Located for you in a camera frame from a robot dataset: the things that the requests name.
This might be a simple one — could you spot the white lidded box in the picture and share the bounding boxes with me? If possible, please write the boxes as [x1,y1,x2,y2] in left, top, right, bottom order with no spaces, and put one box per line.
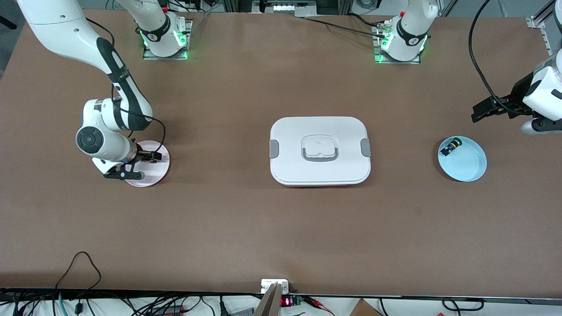
[269,116,372,188]

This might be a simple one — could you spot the pale pink round plate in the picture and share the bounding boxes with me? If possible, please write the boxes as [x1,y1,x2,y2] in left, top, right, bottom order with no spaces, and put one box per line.
[124,140,171,188]

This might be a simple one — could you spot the light blue round plate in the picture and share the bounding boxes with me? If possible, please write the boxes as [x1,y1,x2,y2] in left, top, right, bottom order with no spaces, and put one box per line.
[437,136,487,183]

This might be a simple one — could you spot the small white device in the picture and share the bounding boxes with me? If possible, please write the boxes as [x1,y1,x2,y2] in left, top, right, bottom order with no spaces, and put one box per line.
[261,279,290,294]

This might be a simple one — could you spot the grey metal bar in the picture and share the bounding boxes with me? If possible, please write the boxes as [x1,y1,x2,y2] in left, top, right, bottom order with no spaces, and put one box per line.
[254,282,284,316]

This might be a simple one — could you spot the white power strip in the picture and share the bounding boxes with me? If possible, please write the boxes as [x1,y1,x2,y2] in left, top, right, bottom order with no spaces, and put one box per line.
[252,0,317,18]

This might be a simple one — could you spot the red clip leads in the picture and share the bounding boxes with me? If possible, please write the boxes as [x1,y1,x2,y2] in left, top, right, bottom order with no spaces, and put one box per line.
[303,296,335,316]

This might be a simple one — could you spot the brown cardboard piece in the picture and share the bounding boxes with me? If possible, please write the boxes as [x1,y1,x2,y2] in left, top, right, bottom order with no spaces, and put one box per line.
[348,298,383,316]

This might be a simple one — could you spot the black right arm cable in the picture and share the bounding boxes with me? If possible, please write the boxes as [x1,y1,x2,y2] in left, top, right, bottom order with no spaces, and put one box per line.
[84,18,167,154]

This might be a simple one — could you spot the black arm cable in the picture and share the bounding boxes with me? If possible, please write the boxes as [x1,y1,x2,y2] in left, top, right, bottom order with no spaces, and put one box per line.
[468,0,534,117]
[84,18,167,154]

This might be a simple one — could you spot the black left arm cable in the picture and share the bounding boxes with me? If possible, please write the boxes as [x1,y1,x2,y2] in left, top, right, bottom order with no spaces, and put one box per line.
[468,0,534,117]

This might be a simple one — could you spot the aluminium frame profile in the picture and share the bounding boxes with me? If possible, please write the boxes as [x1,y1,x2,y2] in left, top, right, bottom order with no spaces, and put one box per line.
[526,0,562,57]

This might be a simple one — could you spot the black looped cable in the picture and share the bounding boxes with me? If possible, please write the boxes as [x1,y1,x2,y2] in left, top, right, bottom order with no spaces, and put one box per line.
[55,251,102,303]

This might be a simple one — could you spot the black cable on table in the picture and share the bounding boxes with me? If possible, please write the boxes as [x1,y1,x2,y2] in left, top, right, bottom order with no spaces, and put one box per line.
[303,17,389,39]

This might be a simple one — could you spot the black coiled cable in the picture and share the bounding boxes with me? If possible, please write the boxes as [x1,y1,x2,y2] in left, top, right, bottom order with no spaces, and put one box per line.
[441,297,485,312]

